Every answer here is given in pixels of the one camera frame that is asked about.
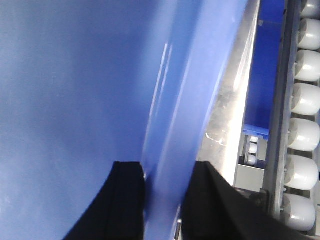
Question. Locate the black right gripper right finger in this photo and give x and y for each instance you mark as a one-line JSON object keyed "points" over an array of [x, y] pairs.
{"points": [[214, 210]]}

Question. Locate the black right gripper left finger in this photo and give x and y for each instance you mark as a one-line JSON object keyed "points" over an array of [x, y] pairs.
{"points": [[117, 212]]}

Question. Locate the blue plastic tray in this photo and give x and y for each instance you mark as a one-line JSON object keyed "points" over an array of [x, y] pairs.
{"points": [[86, 83]]}

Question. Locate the blue bin below shelf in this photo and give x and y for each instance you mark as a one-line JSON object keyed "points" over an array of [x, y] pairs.
{"points": [[264, 68]]}

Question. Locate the white roller conveyor track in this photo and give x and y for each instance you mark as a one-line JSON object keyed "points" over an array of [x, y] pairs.
{"points": [[292, 174]]}

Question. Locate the steel shelf front rail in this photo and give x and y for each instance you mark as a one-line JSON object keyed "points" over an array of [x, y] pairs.
{"points": [[222, 138]]}

